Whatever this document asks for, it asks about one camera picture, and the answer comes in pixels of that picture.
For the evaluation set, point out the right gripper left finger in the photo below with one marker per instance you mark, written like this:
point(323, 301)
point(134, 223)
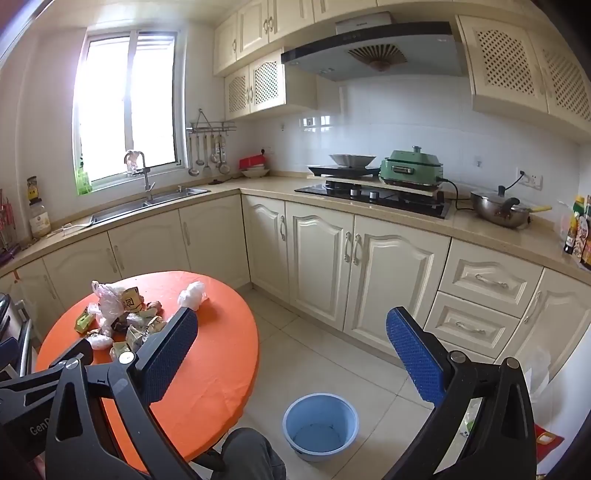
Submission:
point(80, 443)

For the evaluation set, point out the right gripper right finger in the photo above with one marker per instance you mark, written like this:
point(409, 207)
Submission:
point(501, 444)

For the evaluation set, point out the red food packet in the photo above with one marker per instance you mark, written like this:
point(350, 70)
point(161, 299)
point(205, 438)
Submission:
point(546, 442)

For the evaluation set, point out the metal chair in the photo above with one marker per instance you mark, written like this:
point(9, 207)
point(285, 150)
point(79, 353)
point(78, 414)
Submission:
point(18, 355)

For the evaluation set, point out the pink white plastic bag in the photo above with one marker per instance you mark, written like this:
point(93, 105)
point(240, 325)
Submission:
point(109, 301)

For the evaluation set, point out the person's leg grey trousers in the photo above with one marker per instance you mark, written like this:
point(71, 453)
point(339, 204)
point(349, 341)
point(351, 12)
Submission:
point(248, 455)

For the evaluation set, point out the round orange table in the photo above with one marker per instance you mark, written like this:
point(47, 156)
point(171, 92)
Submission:
point(211, 387)

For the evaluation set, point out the glass jar yellow label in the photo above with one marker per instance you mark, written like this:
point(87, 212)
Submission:
point(39, 220)

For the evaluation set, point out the white crumpled plastic bag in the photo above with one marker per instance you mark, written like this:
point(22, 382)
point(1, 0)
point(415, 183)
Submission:
point(192, 296)

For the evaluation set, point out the light blue plastic bucket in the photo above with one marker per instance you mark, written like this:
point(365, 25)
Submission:
point(320, 426)

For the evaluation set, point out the sauce bottles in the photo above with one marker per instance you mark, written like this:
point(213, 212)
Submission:
point(577, 239)

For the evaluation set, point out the steel pot with lid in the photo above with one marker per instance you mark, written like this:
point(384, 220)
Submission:
point(506, 211)

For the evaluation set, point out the chrome faucet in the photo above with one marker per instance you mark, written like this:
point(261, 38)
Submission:
point(134, 161)

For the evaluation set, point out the steel sink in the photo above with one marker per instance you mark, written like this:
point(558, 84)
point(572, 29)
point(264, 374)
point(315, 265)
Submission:
point(137, 205)

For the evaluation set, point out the black gas stove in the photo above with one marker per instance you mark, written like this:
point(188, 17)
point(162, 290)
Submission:
point(431, 204)

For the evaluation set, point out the green electric cooker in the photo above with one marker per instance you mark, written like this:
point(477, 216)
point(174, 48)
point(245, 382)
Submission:
point(414, 168)

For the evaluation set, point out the window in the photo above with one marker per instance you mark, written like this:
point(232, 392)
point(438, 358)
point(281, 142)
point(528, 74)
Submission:
point(128, 95)

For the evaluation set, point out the white bowl on stove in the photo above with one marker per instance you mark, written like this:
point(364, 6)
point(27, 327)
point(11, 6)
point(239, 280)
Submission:
point(352, 161)

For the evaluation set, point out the utensil rack with ladles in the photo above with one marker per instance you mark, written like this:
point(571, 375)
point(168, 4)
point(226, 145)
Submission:
point(205, 143)

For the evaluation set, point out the red bowl set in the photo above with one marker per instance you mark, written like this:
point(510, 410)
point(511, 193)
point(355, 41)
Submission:
point(252, 162)

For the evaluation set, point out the black range hood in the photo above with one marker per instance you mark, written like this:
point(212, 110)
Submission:
point(415, 48)

